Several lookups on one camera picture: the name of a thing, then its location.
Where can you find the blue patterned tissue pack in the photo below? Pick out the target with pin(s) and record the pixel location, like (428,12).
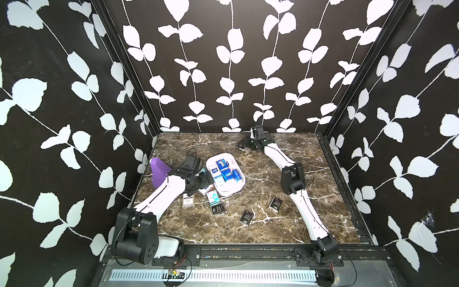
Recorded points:
(236,175)

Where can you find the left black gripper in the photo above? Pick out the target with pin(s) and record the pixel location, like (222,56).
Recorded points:
(205,181)

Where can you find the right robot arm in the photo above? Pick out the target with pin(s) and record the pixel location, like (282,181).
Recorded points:
(293,184)

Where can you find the white perforated cable duct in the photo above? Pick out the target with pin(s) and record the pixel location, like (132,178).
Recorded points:
(230,276)

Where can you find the black mounting rail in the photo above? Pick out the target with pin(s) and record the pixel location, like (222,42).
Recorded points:
(301,255)

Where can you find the black tissue pack front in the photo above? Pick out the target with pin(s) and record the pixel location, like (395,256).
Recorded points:
(247,217)

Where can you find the purple plastic object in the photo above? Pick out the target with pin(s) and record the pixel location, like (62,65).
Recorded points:
(159,171)

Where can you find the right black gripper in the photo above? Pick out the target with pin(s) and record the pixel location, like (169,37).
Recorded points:
(246,142)

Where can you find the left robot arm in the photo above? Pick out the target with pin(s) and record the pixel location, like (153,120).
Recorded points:
(136,237)

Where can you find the dark blue Tempo tissue pack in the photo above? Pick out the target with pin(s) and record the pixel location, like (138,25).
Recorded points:
(227,174)

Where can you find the white plastic storage box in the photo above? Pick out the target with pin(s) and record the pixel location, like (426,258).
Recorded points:
(230,187)

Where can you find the white red tissue pack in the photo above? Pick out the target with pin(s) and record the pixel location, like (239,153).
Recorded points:
(188,201)

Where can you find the teal bear tissue pack front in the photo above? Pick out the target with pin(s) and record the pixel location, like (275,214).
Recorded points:
(213,198)

